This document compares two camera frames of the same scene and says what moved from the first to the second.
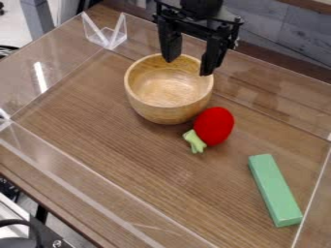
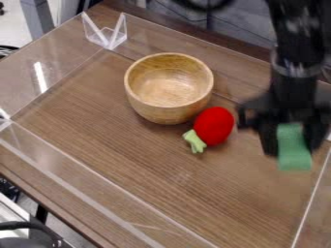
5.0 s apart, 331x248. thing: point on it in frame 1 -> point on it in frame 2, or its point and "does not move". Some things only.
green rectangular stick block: (274, 190) -> (294, 150)
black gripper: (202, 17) -> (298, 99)
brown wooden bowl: (168, 92) does not move
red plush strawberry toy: (214, 126) does not move
